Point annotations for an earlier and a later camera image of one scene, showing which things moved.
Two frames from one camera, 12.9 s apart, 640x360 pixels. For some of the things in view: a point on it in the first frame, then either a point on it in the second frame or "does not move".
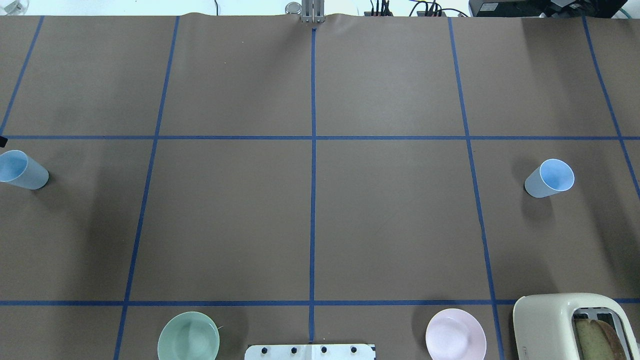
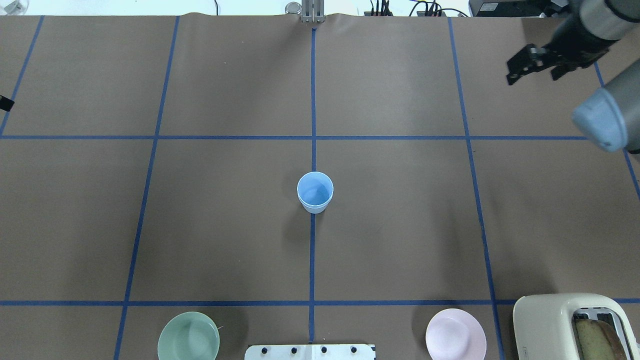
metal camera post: x=311 y=11 does not move
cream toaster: x=544 y=327 does not move
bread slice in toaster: x=597 y=341 does not move
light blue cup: x=17 y=169 -> x=315 y=209
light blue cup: x=550 y=177 -> x=315 y=189
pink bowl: x=455 y=334 does not move
